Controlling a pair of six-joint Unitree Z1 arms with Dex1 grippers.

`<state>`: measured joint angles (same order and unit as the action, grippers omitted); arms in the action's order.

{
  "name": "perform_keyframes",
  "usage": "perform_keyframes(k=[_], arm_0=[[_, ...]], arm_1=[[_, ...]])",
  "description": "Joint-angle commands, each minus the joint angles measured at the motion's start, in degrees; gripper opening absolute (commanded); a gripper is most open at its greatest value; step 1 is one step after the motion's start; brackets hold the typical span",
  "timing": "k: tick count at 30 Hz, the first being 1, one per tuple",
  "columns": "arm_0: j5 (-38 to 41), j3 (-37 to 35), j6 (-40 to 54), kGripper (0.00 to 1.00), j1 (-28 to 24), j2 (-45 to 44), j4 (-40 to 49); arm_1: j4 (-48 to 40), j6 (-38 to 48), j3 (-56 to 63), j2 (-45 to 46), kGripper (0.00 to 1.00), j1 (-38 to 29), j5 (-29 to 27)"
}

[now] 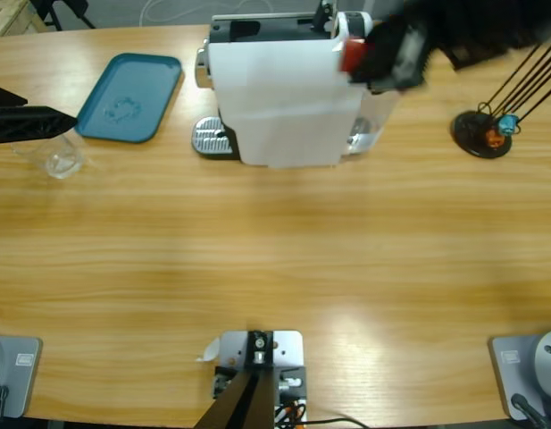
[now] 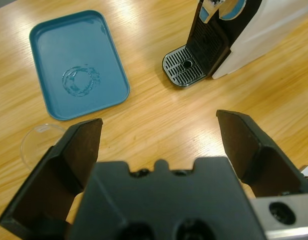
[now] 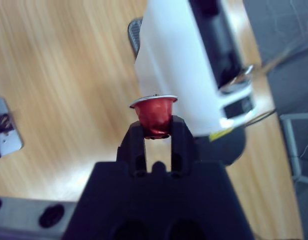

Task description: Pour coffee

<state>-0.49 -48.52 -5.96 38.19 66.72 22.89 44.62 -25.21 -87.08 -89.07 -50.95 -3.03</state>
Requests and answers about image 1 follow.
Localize orange wire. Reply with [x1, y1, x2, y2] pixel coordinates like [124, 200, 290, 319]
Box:
[274, 400, 308, 424]

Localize clear glass cup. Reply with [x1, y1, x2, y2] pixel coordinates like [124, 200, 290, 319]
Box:
[10, 131, 87, 180]

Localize teal plastic tray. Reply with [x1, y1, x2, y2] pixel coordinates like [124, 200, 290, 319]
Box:
[72, 52, 186, 145]

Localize clear water tank black lid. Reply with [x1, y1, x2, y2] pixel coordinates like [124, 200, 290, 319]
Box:
[346, 87, 404, 156]

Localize black chair legs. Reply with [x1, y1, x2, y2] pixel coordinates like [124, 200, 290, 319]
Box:
[38, 0, 97, 31]

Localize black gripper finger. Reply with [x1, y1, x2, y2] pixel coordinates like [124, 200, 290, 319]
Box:
[0, 86, 29, 108]
[0, 105, 79, 145]

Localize dark camera post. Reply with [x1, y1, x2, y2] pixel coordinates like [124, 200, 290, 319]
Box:
[193, 329, 276, 429]

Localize arm grey base plate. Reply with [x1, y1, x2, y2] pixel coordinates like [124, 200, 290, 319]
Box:
[0, 334, 44, 420]
[488, 329, 551, 422]

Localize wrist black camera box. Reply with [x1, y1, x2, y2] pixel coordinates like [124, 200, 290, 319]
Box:
[442, 42, 512, 72]

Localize black cable at mount block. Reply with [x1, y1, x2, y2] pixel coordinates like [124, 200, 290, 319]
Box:
[301, 416, 370, 429]

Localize white capsule coffee machine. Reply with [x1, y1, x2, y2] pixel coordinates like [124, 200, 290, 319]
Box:
[192, 0, 375, 170]

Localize black capsule holder with rods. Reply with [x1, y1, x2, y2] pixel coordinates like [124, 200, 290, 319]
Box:
[451, 33, 551, 160]

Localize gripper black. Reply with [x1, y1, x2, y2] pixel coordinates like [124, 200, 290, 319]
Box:
[348, 0, 544, 93]

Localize white mount block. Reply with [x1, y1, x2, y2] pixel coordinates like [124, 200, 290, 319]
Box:
[195, 329, 310, 424]

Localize red coffee capsule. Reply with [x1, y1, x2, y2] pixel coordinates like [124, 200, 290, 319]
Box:
[338, 38, 369, 73]

